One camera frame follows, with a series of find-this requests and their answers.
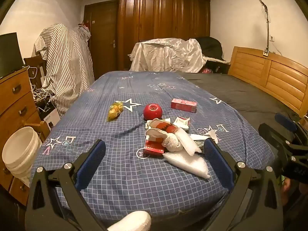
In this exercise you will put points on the red carton box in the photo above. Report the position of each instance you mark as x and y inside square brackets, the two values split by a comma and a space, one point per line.
[184, 105]

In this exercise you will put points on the brown wooden wardrobe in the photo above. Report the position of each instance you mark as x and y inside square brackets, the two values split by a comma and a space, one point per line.
[163, 24]

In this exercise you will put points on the flat red box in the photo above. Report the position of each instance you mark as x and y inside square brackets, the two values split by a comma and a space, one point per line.
[152, 149]

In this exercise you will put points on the arched metal pole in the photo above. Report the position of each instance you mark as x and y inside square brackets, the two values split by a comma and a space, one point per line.
[266, 28]

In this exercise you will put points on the light wooden chair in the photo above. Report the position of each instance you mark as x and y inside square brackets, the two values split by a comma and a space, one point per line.
[44, 127]

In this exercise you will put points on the striped cloth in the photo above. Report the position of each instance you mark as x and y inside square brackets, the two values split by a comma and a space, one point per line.
[67, 67]

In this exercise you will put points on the black monitor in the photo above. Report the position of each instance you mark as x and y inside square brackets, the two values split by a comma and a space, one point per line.
[9, 53]

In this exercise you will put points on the red apple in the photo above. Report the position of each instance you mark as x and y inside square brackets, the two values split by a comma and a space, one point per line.
[152, 112]

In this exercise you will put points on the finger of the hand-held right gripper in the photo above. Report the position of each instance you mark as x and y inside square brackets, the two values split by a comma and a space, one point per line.
[272, 134]
[285, 121]

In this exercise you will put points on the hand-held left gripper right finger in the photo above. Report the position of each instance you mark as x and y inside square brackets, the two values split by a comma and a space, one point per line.
[217, 163]

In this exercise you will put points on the bubble wrap piece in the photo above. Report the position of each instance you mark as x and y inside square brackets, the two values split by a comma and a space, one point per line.
[187, 140]

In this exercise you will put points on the white face mask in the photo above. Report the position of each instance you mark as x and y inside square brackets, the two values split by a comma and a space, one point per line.
[155, 133]

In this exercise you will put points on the blue printed bedsheet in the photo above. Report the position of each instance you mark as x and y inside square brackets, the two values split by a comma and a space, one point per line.
[125, 173]

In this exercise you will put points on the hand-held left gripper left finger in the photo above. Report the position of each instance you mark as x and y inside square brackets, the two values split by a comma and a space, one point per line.
[92, 163]

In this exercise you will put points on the white cardboard box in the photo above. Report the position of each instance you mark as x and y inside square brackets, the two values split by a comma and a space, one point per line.
[51, 118]

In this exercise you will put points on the dark wooden chair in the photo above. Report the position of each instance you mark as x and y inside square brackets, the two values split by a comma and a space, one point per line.
[36, 65]

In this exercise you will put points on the brown wooden door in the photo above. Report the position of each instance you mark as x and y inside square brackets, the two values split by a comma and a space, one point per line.
[101, 41]

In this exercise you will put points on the small red white packet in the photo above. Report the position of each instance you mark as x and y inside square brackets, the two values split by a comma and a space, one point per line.
[182, 121]

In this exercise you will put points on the yellow snack packet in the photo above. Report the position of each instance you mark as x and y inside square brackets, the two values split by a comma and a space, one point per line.
[115, 112]

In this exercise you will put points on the white plastic bucket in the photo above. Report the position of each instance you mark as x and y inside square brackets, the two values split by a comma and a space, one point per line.
[20, 146]

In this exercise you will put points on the clear plastic bag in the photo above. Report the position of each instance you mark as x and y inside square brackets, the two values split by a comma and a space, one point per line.
[190, 164]

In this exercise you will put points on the dark grey bedsheet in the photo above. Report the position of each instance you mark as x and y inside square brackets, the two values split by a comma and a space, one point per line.
[240, 93]

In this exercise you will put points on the white paper scrap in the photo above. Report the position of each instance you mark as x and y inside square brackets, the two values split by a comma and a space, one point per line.
[207, 136]

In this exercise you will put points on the pink printed paper cup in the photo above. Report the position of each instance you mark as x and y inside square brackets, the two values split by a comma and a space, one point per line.
[163, 125]

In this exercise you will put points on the wooden headboard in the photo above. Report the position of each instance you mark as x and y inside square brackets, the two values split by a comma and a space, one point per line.
[272, 74]

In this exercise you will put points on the crumpled white tissue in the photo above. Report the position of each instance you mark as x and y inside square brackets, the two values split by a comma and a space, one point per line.
[172, 143]

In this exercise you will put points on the wall socket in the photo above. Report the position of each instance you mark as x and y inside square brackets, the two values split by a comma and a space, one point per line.
[272, 38]

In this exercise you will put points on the wooden dresser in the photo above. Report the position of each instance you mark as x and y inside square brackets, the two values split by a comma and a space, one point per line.
[16, 105]

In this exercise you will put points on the dark side table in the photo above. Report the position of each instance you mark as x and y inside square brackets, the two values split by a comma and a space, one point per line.
[217, 66]

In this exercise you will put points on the black cloth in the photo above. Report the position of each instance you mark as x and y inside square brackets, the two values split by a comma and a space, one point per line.
[211, 47]

